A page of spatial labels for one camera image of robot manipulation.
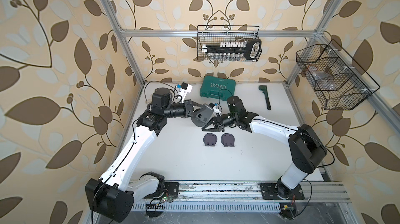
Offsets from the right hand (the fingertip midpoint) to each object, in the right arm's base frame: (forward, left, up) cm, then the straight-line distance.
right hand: (203, 130), depth 73 cm
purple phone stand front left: (+4, -3, -19) cm, 20 cm away
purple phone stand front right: (+4, -14, -20) cm, 25 cm away
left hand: (+4, 0, +15) cm, 15 cm away
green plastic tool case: (+42, -10, -15) cm, 46 cm away
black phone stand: (+1, 0, +11) cm, 11 cm away
